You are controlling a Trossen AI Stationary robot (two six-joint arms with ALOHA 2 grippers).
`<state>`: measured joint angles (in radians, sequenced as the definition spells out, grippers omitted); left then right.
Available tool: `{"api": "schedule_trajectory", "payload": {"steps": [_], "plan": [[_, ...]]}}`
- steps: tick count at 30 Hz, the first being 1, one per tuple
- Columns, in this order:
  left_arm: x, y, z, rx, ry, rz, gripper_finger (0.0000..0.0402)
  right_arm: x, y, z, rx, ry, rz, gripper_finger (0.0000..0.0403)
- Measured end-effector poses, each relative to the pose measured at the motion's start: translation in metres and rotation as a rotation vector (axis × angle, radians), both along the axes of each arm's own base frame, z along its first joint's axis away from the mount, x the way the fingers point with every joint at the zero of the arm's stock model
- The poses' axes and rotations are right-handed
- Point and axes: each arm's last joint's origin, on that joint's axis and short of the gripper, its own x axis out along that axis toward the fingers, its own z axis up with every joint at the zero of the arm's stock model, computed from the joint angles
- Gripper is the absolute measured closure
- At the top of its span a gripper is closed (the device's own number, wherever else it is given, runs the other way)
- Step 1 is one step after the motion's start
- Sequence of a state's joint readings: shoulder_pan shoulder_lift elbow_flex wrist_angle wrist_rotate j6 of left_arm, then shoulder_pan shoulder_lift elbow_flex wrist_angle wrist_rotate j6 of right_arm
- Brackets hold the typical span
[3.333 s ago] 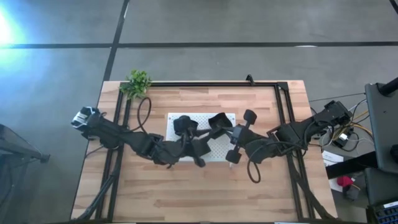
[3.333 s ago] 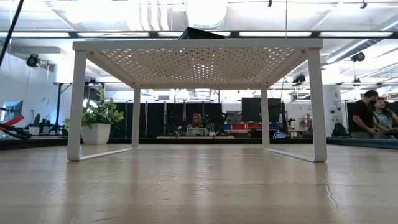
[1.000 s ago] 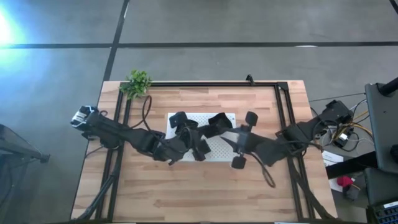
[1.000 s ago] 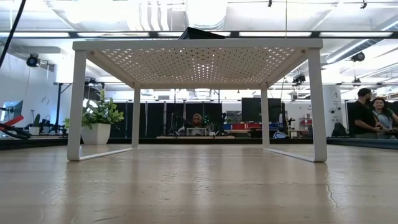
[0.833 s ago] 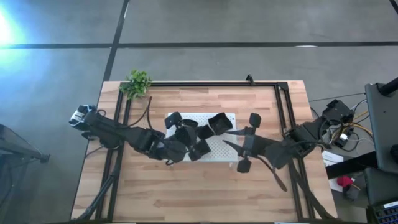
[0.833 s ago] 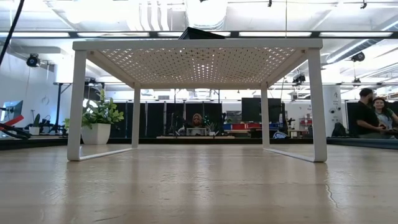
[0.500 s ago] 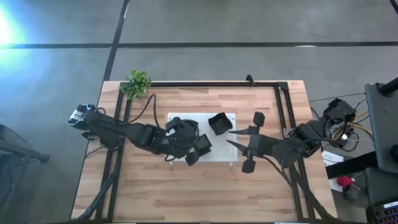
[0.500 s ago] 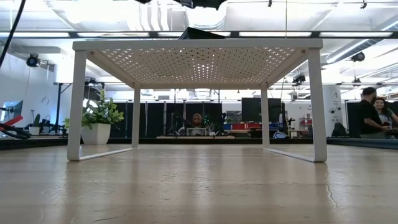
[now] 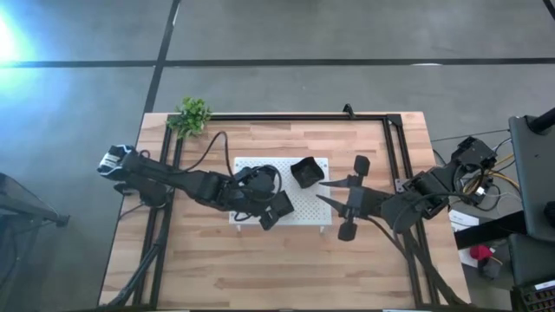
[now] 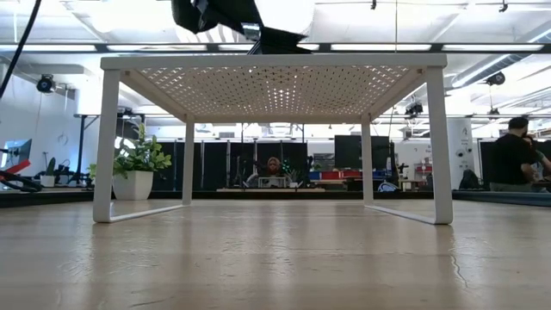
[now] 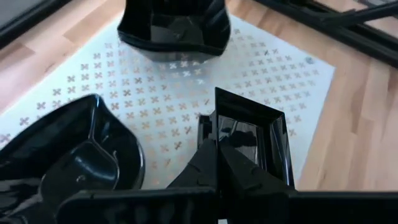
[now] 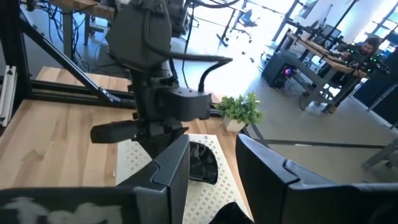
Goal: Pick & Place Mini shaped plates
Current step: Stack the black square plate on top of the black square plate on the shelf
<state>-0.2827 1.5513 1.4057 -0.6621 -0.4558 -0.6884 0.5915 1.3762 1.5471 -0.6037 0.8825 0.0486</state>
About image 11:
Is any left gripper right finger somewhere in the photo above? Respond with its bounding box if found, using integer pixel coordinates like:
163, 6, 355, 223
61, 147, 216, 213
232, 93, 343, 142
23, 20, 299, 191
218, 139, 398, 224

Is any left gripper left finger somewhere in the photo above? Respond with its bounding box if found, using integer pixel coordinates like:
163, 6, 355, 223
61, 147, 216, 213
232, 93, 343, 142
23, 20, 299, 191
57, 138, 219, 224

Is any rounded black bowl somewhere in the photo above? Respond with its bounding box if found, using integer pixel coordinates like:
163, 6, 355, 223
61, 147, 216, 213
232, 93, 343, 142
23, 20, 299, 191
0, 93, 146, 224

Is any wavy square black plate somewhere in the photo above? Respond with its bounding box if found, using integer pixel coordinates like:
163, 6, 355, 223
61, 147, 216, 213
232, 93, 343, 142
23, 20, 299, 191
117, 0, 231, 63

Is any white perforated shelf riser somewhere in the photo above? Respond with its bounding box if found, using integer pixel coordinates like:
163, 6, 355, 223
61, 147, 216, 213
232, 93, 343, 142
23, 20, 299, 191
0, 14, 336, 190

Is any black aluminium frame rail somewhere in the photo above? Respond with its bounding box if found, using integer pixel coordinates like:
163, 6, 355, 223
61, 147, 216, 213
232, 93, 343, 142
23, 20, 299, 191
0, 0, 71, 49
253, 0, 398, 70

